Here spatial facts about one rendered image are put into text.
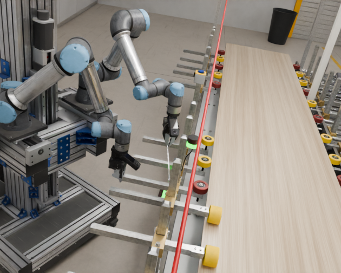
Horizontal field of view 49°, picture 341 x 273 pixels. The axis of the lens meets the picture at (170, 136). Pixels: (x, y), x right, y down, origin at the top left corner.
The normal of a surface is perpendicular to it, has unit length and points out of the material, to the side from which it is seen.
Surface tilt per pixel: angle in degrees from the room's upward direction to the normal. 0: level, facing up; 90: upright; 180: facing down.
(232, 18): 90
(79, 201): 0
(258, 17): 90
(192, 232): 0
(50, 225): 0
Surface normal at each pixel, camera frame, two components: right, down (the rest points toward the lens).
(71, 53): 0.20, 0.44
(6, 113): -0.03, 0.58
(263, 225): 0.14, -0.86
